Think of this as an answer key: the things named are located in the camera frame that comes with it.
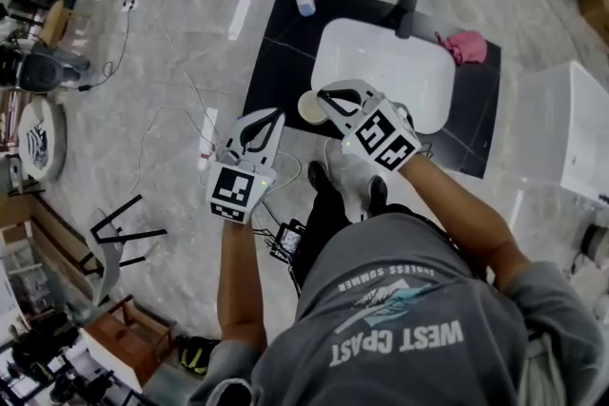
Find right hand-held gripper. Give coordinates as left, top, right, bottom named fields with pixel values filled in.
left=316, top=79, right=423, bottom=173

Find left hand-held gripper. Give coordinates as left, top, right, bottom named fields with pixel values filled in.
left=205, top=107, right=287, bottom=225

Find beige cup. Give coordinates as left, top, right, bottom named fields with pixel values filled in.
left=297, top=89, right=330, bottom=126

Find person's right forearm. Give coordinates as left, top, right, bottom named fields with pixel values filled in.
left=397, top=153, right=535, bottom=297

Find person's left forearm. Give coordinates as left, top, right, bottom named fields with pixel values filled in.
left=216, top=217, right=268, bottom=354

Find white sink basin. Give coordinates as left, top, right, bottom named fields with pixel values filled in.
left=310, top=17, right=457, bottom=136

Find person's left black shoe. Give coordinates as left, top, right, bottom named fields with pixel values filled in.
left=307, top=160, right=330, bottom=192

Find person's black shoe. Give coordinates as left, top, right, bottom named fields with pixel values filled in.
left=307, top=160, right=330, bottom=192
left=365, top=175, right=389, bottom=218

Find person's right black shoe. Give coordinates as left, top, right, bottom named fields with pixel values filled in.
left=365, top=175, right=389, bottom=218

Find black trousers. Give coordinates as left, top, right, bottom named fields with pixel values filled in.
left=290, top=187, right=354, bottom=296

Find black faucet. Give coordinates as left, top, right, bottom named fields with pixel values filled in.
left=382, top=0, right=422, bottom=40

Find black waist device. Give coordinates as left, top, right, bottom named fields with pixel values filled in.
left=269, top=219, right=308, bottom=263

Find pink cloth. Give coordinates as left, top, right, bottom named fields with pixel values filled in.
left=434, top=29, right=489, bottom=66

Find white chair with black legs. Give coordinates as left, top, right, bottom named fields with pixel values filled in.
left=78, top=193, right=168, bottom=306

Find white cabinet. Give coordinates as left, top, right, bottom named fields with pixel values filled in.
left=515, top=59, right=609, bottom=206

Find round white printed stool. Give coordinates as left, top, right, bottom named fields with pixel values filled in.
left=17, top=98, right=69, bottom=182

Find grey printed t-shirt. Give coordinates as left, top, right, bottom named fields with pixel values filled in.
left=188, top=212, right=606, bottom=406

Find black fan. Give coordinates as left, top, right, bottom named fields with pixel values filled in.
left=17, top=50, right=92, bottom=93

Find round wooden stool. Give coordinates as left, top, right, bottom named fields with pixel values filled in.
left=38, top=0, right=92, bottom=47

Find brown wooden cabinet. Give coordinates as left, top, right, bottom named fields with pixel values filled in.
left=79, top=293, right=175, bottom=392

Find white cable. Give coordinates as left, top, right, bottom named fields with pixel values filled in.
left=262, top=150, right=304, bottom=202

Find black floor cable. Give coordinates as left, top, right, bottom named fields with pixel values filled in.
left=77, top=0, right=159, bottom=93

